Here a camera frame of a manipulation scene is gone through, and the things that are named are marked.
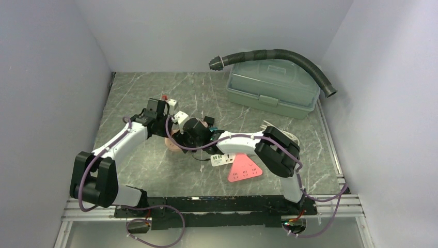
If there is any round pink power socket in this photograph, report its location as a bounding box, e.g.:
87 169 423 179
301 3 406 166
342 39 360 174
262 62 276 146
164 138 182 152

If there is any pink triangular power strip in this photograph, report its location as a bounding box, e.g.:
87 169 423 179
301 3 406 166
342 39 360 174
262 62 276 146
228 153 263 182

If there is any white power strip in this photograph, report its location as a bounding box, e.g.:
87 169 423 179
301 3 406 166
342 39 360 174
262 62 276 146
210 153 237 167

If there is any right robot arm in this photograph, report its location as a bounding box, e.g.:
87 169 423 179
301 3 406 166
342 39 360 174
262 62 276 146
165 116 305 214

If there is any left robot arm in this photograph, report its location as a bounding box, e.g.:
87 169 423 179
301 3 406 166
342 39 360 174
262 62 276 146
69 98 178 217

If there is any green plastic storage box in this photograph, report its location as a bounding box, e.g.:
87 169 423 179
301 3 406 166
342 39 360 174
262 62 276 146
226 59 320 119

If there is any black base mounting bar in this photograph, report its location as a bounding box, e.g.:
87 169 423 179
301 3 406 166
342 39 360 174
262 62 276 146
114 195 318 230

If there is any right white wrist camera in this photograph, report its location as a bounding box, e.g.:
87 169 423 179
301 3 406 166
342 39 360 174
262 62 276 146
172 111 190 128

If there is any black corrugated hose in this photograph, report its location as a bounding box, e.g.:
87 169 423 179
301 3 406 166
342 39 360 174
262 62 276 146
209 48 338 99

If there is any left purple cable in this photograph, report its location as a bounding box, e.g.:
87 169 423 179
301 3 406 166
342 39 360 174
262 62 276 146
77 116 187 248

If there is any purple cable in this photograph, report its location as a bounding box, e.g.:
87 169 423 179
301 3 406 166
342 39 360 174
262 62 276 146
165 114 349 239
77 116 187 248

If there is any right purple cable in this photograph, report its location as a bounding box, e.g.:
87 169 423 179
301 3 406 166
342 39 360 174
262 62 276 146
165 114 349 239

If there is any aluminium frame rail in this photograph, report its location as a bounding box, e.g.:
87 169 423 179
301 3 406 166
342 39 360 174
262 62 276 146
60 193 366 223

